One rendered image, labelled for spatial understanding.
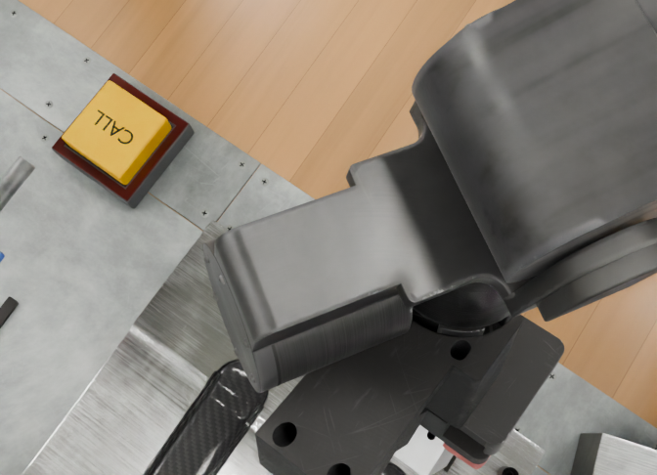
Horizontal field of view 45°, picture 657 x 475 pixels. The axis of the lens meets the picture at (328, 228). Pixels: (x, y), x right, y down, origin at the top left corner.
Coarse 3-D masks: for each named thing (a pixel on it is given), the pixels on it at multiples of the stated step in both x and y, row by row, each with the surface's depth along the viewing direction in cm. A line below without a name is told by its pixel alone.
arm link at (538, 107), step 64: (576, 0) 21; (640, 0) 21; (448, 64) 22; (512, 64) 21; (576, 64) 21; (640, 64) 20; (448, 128) 23; (512, 128) 21; (576, 128) 21; (640, 128) 20; (512, 192) 21; (576, 192) 20; (640, 192) 20; (512, 256) 22
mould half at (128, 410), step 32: (192, 256) 52; (160, 288) 52; (192, 288) 52; (160, 320) 51; (192, 320) 51; (128, 352) 51; (160, 352) 51; (192, 352) 51; (224, 352) 51; (96, 384) 51; (128, 384) 51; (160, 384) 51; (192, 384) 51; (288, 384) 50; (96, 416) 50; (128, 416) 50; (160, 416) 50; (64, 448) 50; (96, 448) 50; (128, 448) 50; (256, 448) 49; (512, 448) 48
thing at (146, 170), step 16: (112, 80) 64; (144, 96) 63; (80, 112) 63; (160, 112) 63; (176, 128) 62; (64, 144) 62; (80, 160) 62; (96, 176) 62; (144, 176) 61; (128, 192) 61
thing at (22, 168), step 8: (16, 160) 49; (24, 160) 49; (16, 168) 49; (24, 168) 49; (32, 168) 49; (8, 176) 49; (16, 176) 49; (24, 176) 49; (0, 184) 49; (8, 184) 49; (16, 184) 49; (0, 192) 48; (8, 192) 49; (16, 192) 49; (0, 200) 49; (8, 200) 49; (0, 208) 49; (0, 256) 49
